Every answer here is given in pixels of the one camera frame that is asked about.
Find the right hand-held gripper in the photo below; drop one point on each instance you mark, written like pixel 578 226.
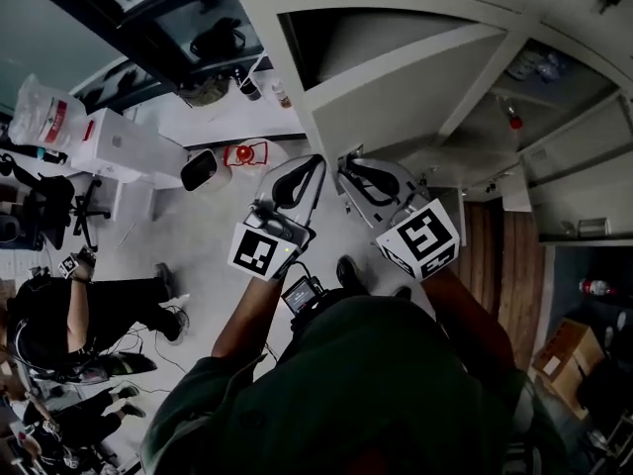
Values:
pixel 425 235

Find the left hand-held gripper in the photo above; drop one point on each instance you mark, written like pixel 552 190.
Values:
pixel 257 253

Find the person's right forearm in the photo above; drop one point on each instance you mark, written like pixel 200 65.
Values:
pixel 470 314

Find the person's left forearm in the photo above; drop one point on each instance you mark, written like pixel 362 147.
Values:
pixel 247 314

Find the grey metal locker cabinet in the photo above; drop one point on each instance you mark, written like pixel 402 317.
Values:
pixel 514 32

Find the clear bag with red item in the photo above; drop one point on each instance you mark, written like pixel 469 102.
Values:
pixel 245 154

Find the person's black shoe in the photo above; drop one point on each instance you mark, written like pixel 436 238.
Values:
pixel 403 293
pixel 350 272

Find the white trash bin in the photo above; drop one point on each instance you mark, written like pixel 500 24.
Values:
pixel 205 171

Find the small clear bottle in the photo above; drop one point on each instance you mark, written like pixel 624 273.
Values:
pixel 282 96

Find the dark cup with straw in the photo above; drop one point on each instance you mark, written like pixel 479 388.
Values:
pixel 251 87

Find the black key bunch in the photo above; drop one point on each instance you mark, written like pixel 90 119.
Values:
pixel 490 186

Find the camouflage bag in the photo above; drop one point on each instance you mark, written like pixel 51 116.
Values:
pixel 205 92

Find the small red round object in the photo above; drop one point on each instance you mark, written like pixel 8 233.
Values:
pixel 515 123

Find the white desk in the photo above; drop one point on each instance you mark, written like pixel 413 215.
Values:
pixel 128 151

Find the black backpack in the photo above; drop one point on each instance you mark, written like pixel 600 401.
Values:
pixel 217 37

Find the clear plastic bag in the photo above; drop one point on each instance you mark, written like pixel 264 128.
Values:
pixel 539 65

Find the person's dark green shirt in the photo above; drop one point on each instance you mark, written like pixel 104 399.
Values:
pixel 356 394

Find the red label plastic bottle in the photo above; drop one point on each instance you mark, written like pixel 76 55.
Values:
pixel 597 287

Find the black office chair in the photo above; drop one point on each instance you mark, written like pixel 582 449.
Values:
pixel 49 201

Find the black and green bag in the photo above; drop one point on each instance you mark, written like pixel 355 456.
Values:
pixel 118 364

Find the brown cardboard box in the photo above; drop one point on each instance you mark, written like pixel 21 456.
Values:
pixel 569 359

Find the white plastic bag red print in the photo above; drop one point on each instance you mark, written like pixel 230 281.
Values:
pixel 47 112

